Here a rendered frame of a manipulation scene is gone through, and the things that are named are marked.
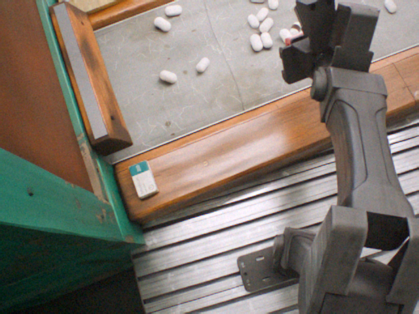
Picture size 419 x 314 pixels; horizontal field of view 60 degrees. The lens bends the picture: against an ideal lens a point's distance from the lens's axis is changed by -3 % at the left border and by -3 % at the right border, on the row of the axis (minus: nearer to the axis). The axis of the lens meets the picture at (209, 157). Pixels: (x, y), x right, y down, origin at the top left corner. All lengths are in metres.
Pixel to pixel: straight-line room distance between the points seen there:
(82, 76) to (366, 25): 0.45
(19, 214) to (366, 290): 0.30
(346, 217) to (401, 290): 0.08
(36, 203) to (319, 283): 0.26
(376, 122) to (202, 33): 0.49
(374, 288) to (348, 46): 0.31
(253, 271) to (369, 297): 0.41
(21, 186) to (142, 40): 0.55
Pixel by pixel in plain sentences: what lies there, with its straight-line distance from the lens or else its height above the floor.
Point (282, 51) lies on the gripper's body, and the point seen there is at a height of 0.90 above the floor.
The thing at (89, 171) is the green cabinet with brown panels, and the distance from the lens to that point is 0.60.
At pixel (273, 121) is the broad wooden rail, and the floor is 0.76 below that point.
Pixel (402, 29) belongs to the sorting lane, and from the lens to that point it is 0.91.
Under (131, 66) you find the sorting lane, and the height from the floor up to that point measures 0.74.
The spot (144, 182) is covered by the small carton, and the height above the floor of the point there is 0.78.
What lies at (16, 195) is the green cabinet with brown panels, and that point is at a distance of 0.33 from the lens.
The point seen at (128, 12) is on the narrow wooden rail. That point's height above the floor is 0.76.
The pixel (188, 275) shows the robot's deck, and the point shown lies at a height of 0.67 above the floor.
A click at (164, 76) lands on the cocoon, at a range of 0.76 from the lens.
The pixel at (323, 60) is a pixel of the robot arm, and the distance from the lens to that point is 0.58.
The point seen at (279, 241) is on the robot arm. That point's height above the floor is 0.80.
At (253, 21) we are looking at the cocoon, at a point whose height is 0.76.
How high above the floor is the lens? 1.43
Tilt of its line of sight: 75 degrees down
